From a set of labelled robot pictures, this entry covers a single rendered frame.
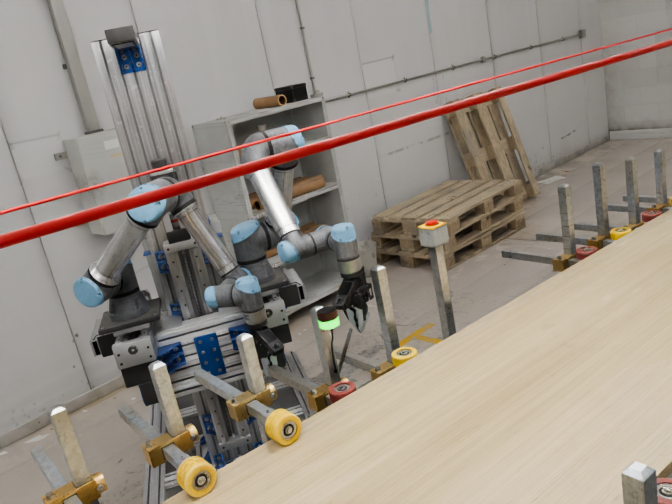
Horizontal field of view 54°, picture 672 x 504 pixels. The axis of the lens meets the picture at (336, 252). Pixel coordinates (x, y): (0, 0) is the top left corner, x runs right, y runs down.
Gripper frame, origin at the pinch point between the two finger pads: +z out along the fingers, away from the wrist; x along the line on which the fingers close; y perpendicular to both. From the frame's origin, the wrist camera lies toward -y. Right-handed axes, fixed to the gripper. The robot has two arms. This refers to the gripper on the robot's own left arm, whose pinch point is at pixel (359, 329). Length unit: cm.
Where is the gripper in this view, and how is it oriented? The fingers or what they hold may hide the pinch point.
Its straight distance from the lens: 216.0
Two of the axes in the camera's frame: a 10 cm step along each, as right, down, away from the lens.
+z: 1.9, 9.4, 2.8
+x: -8.3, 0.0, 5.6
